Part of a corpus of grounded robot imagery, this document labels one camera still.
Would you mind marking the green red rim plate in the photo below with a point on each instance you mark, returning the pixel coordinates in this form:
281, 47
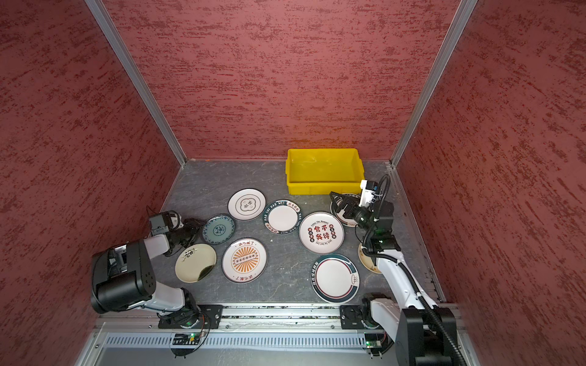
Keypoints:
347, 209
335, 278

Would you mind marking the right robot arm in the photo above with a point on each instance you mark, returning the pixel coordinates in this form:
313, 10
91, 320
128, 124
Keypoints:
422, 332

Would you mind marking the green rim Hao Wei plate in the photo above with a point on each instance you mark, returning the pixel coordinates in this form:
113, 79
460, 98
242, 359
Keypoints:
282, 217

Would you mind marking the aluminium mounting rail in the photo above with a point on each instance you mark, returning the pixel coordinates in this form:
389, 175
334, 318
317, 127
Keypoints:
242, 317

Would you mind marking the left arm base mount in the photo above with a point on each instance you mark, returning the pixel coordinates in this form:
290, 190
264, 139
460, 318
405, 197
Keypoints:
205, 316

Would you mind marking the circuit board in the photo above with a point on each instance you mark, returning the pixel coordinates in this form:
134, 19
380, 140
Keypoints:
186, 339
375, 340

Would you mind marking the right aluminium corner post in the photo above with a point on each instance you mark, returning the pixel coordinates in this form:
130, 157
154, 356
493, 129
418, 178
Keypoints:
450, 41

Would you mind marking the white plate red Chinese characters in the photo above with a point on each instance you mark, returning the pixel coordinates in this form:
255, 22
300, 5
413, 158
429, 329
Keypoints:
321, 233

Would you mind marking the left circuit board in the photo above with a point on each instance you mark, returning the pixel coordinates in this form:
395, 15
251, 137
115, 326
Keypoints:
186, 339

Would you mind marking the left aluminium corner post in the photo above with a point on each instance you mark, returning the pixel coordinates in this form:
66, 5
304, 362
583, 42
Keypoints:
116, 42

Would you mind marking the white plate black cloud emblem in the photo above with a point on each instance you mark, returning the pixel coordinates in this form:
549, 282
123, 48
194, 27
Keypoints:
246, 204

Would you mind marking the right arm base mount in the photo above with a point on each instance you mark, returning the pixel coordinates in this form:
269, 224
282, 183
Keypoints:
354, 317

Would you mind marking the blue floral teal plate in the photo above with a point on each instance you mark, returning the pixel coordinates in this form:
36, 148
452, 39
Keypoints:
218, 229

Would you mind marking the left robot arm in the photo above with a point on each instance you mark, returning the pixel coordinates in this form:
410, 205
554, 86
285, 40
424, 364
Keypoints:
124, 279

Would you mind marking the orange sunburst plate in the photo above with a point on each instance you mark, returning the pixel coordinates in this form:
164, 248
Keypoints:
244, 260

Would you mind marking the green red rim plate front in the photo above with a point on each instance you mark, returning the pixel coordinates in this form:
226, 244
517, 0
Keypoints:
335, 278

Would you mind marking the green red rim plate right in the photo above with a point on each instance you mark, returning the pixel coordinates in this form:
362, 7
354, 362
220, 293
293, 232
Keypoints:
347, 209

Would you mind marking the aluminium corner post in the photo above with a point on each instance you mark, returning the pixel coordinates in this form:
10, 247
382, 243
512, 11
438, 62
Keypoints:
116, 42
450, 41

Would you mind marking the cream plate black floral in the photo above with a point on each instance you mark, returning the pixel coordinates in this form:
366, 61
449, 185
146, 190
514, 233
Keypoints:
195, 263

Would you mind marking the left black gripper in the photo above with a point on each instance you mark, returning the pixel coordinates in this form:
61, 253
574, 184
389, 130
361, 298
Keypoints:
195, 228

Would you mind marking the right circuit board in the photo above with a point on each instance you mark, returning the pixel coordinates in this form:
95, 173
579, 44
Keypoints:
375, 340

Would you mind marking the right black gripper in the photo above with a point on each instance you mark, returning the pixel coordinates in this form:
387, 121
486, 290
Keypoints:
350, 200

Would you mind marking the yellow plastic bin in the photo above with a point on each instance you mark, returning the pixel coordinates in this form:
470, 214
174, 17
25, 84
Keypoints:
322, 171

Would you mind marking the cream plate floral right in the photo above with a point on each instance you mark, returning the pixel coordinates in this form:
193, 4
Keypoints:
367, 261

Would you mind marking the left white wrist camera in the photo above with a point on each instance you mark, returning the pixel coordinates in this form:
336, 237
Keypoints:
165, 222

